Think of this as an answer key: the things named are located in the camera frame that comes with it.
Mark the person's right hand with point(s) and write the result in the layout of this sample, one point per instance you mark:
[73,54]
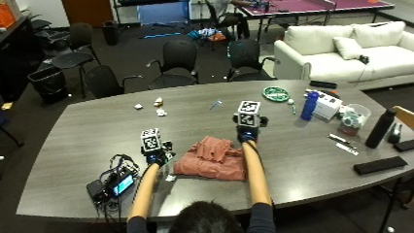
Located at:
[249,130]

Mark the person's left hand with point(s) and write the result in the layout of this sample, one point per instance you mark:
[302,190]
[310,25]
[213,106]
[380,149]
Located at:
[156,154]

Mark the white marker cube on left glove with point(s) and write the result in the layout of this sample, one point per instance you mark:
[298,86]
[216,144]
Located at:
[151,139]

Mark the white marker cube on glove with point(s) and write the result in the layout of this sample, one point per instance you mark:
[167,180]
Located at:
[248,114]
[151,139]

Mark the white marker cube on right glove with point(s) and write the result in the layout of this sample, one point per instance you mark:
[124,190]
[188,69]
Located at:
[248,114]

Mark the small white paper scrap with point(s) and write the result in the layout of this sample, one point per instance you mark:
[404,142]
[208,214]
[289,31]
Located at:
[171,178]

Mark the salmon pink folded cloth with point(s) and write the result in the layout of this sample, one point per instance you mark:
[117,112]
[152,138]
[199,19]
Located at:
[212,158]

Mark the green round tape roll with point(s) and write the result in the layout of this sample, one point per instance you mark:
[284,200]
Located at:
[276,93]

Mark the small white crumpled paper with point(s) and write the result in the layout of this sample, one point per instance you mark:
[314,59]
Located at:
[139,106]
[161,112]

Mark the blue water bottle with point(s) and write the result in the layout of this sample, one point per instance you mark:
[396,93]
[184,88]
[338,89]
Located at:
[309,106]

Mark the small tan paper piece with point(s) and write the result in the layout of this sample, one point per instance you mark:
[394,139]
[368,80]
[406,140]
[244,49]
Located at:
[159,102]

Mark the white cardboard box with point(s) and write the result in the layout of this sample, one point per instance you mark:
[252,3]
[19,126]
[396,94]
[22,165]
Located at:
[326,105]

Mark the white pen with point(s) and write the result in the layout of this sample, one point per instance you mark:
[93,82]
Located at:
[338,138]

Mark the black office chair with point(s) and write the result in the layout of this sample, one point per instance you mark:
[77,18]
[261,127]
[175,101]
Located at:
[105,81]
[245,59]
[176,64]
[75,55]

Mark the the person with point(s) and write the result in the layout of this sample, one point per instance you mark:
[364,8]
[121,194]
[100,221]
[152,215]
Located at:
[203,216]

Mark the black remote control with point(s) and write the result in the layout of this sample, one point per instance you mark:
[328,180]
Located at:
[322,84]

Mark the white label strip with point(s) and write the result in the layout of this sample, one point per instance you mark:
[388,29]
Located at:
[346,149]

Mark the clear plastic container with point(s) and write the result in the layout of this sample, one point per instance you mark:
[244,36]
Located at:
[353,118]

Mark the black water bottle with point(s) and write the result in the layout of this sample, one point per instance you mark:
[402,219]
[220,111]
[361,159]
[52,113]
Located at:
[380,128]

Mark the black flat case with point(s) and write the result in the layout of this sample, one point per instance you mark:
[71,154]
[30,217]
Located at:
[380,165]

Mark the white sofa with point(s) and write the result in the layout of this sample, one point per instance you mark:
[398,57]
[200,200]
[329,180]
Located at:
[345,53]

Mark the black waste bin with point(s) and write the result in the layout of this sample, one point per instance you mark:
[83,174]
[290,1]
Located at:
[49,84]

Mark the white sofa cushion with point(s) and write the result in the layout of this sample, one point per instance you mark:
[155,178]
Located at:
[348,48]

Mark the wooden chair back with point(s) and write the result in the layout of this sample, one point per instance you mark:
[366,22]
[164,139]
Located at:
[405,117]

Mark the black cylindrical bin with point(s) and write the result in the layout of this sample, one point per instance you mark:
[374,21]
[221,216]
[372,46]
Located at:
[111,32]

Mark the purple table-tennis table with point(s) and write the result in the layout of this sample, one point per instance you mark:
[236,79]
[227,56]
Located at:
[310,6]

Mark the black dark cabinet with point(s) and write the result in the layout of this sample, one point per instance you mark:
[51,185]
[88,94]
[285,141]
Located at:
[18,58]

